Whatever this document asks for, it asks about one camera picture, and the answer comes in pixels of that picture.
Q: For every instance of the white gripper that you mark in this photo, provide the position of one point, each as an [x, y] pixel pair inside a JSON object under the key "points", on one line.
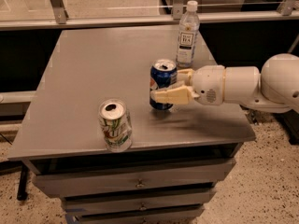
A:
{"points": [[207, 84]]}

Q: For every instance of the blue pepsi can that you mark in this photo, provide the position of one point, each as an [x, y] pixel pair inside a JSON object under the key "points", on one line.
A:
{"points": [[163, 73]]}

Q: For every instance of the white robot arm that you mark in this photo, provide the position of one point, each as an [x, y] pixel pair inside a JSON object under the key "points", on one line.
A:
{"points": [[274, 88]]}

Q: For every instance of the white green 7up can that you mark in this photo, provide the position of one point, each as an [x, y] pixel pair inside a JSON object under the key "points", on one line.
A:
{"points": [[115, 123]]}

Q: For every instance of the clear plastic tea bottle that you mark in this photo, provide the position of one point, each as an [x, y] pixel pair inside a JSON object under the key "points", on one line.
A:
{"points": [[187, 35]]}

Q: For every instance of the grey drawer cabinet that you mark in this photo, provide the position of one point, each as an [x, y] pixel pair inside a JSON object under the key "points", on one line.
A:
{"points": [[61, 133]]}

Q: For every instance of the top grey drawer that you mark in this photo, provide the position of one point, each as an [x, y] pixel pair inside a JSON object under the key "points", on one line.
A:
{"points": [[134, 178]]}

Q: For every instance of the grey drawer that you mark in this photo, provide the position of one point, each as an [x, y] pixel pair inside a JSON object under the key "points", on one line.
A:
{"points": [[140, 217], [134, 178], [138, 202]]}

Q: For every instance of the middle grey drawer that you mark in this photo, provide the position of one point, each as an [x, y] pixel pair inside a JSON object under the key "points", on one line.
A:
{"points": [[138, 202]]}

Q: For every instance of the bottom grey drawer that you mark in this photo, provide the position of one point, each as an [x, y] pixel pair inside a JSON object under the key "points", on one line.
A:
{"points": [[140, 217]]}

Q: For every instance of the metal railing frame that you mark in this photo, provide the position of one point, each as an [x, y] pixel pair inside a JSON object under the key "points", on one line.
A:
{"points": [[63, 14]]}

